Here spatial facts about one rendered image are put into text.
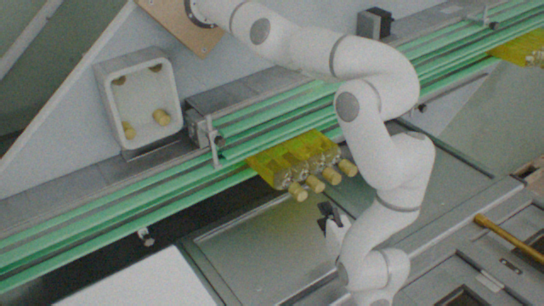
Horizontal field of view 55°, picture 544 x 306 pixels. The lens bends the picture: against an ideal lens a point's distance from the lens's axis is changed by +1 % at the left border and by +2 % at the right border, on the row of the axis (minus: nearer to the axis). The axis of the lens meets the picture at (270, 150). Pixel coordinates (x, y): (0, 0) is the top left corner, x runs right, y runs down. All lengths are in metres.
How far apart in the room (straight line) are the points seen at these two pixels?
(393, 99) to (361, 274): 0.34
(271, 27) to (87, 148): 0.65
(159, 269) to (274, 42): 0.67
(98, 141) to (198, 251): 0.40
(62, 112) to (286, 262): 0.68
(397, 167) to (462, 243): 0.66
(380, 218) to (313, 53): 0.33
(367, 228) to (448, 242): 0.53
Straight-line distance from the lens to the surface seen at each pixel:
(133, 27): 1.37
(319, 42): 0.99
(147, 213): 1.42
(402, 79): 0.94
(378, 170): 0.86
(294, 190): 1.34
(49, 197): 1.42
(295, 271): 1.33
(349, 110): 0.87
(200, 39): 1.35
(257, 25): 1.10
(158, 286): 1.36
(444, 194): 1.63
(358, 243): 0.98
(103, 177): 1.43
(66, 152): 1.45
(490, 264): 1.45
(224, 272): 1.35
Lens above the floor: 1.97
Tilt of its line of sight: 43 degrees down
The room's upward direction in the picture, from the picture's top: 130 degrees clockwise
